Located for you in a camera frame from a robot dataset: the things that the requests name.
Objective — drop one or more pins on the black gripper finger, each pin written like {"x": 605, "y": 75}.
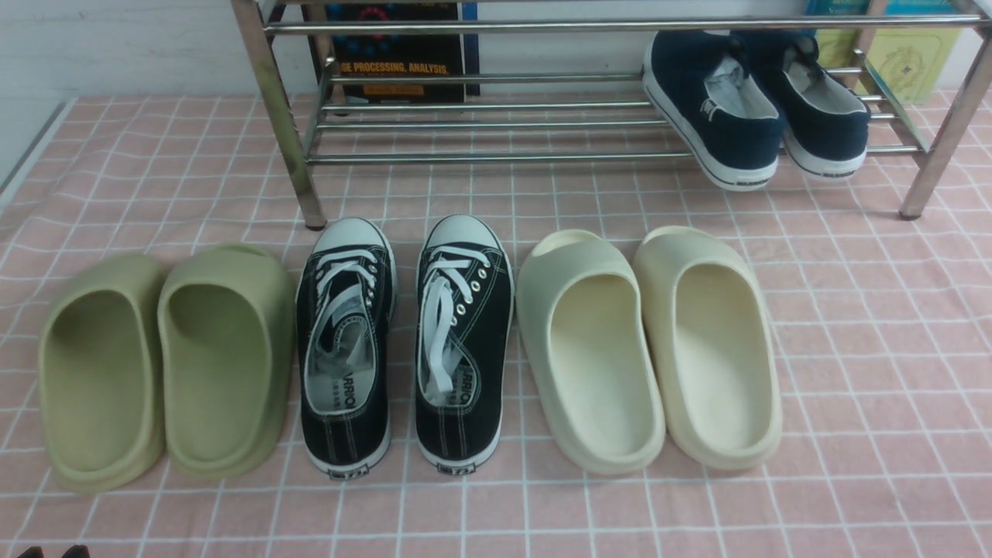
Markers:
{"x": 77, "y": 551}

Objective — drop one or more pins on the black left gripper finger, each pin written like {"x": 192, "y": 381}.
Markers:
{"x": 32, "y": 552}

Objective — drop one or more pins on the navy slip-on shoe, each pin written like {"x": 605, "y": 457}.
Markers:
{"x": 826, "y": 124}
{"x": 703, "y": 85}

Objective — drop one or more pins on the silver metal shoe rack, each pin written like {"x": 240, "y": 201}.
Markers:
{"x": 260, "y": 22}

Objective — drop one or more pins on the left green foam slipper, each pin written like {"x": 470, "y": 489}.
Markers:
{"x": 101, "y": 375}

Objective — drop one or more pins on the green foam slipper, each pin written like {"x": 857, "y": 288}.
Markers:
{"x": 226, "y": 324}
{"x": 101, "y": 375}

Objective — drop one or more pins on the right green foam slipper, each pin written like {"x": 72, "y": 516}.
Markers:
{"x": 226, "y": 324}

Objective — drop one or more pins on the left black canvas sneaker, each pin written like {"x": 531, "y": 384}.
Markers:
{"x": 343, "y": 309}

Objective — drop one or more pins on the black canvas sneaker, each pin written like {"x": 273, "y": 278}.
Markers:
{"x": 343, "y": 309}
{"x": 466, "y": 296}

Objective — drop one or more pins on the right black canvas sneaker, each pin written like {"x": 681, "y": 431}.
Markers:
{"x": 466, "y": 296}

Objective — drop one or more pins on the left cream foam slipper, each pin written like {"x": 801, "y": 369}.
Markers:
{"x": 579, "y": 309}

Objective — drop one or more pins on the cream foam slipper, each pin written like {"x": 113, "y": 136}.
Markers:
{"x": 708, "y": 332}
{"x": 579, "y": 309}

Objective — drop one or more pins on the black image processing book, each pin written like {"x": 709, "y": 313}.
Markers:
{"x": 396, "y": 54}

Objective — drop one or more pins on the right cream foam slipper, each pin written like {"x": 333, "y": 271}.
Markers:
{"x": 708, "y": 332}

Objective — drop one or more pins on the pink checkered tablecloth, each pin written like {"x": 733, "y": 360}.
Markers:
{"x": 882, "y": 330}

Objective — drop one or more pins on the yellow teal book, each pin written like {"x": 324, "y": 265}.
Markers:
{"x": 910, "y": 60}

